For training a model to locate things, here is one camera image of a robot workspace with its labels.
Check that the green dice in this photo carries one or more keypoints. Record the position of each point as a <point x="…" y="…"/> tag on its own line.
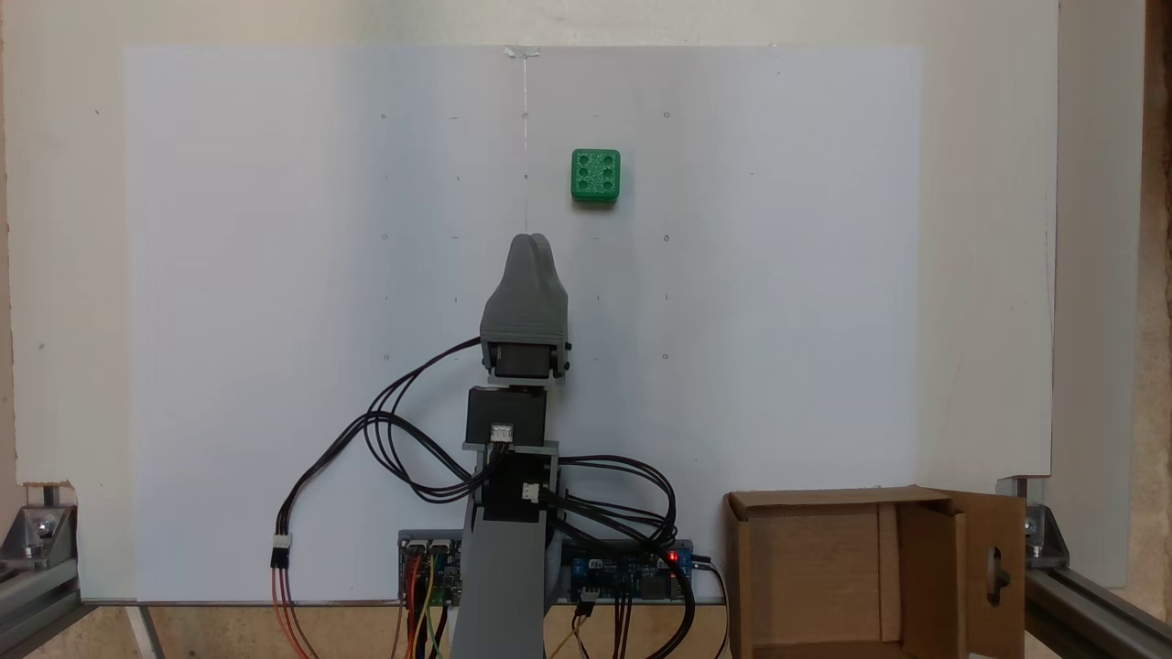
<point x="595" y="176"/>

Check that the aluminium frame profile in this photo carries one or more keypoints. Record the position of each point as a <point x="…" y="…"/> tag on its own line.
<point x="32" y="599"/>
<point x="1090" y="613"/>

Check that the clear tape piece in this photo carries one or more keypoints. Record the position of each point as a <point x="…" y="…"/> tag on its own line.
<point x="522" y="52"/>

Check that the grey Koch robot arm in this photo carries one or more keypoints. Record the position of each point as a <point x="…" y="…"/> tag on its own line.
<point x="502" y="586"/>

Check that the metal corner bracket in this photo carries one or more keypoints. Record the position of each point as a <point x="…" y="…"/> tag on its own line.
<point x="37" y="531"/>
<point x="1039" y="531"/>

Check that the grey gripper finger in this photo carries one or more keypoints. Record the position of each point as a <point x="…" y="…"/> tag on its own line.
<point x="544" y="270"/>
<point x="517" y="270"/>

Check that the blue circuit board red LED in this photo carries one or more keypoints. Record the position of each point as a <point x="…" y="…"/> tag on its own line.
<point x="613" y="572"/>

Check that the white paper sheet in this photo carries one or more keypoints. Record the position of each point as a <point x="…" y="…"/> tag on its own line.
<point x="229" y="275"/>
<point x="778" y="275"/>

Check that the brown cardboard box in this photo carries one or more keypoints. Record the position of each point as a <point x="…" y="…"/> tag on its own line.
<point x="815" y="577"/>

